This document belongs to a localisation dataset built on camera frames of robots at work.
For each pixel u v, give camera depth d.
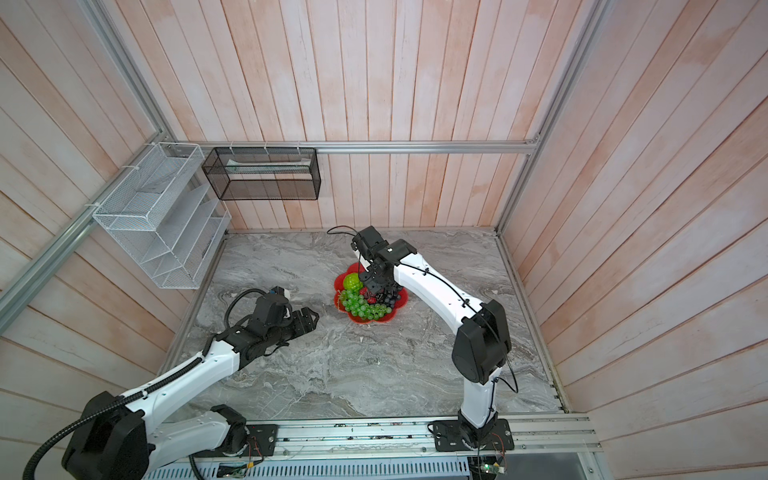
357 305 0.91
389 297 0.95
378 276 0.60
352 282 0.96
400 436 0.76
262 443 0.73
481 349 0.46
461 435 0.66
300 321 0.75
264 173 1.05
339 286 0.99
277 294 0.78
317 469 0.70
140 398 0.43
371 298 0.92
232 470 0.72
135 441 0.39
